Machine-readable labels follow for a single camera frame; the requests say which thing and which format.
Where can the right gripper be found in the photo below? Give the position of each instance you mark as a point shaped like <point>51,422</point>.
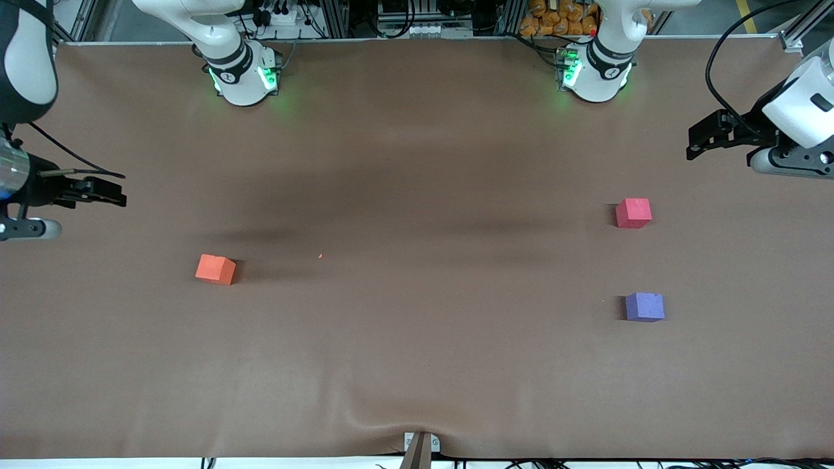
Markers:
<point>43,187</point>

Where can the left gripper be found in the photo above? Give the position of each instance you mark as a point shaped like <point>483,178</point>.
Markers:
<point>747,131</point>

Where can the orange foam block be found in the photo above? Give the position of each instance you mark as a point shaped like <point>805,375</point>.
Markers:
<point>215,269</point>

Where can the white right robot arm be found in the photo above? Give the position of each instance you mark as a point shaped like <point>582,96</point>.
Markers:
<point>225,39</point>

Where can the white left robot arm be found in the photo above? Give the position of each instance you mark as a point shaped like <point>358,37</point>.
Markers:
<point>603,58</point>

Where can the red foam block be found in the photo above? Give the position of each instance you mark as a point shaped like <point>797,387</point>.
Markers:
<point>633,213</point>

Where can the purple foam block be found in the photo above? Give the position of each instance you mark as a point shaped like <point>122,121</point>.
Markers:
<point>645,307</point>

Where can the pile of orange objects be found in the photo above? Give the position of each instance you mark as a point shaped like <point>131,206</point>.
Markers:
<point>560,18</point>

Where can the white power strip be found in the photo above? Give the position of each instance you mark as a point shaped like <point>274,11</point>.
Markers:
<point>279,15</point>

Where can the white terminal block device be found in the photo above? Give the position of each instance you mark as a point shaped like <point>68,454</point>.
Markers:
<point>423,30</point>

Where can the large table cover mat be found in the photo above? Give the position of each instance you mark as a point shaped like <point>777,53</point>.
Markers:
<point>417,352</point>

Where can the metal table clamp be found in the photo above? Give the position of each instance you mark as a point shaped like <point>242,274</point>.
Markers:
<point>420,448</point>

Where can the aluminium frame profile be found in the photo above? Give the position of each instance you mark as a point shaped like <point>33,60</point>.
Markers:
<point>71,23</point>
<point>805,29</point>

